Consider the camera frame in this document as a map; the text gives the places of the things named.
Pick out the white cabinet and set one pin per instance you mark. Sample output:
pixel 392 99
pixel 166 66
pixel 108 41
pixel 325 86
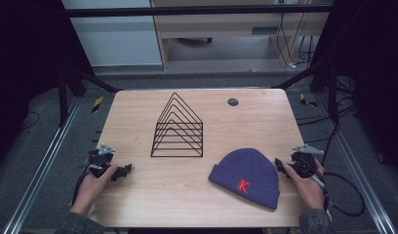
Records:
pixel 115 39

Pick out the yellow black striped tape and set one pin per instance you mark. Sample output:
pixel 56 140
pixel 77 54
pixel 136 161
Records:
pixel 305 99
pixel 97 104

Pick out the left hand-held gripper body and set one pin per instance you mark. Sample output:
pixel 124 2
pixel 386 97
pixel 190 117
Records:
pixel 99 161

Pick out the person's right hand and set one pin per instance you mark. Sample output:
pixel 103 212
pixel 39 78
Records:
pixel 307 191

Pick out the black horizontal frame bar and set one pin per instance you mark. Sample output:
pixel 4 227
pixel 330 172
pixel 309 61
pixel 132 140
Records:
pixel 187 11

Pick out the person's left hand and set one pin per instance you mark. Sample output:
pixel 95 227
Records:
pixel 89 191

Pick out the purple knitted beanie hat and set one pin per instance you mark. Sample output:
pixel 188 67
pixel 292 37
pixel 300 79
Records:
pixel 249 172

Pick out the light wooden desk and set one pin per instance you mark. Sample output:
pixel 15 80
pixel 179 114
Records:
pixel 219 27

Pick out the black metal stand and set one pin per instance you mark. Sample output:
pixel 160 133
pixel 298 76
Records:
pixel 62 97
pixel 332 94

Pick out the aluminium floor rail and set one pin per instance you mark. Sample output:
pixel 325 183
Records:
pixel 41 169
pixel 377 209

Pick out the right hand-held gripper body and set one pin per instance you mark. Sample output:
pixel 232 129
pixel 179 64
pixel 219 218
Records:
pixel 304 162

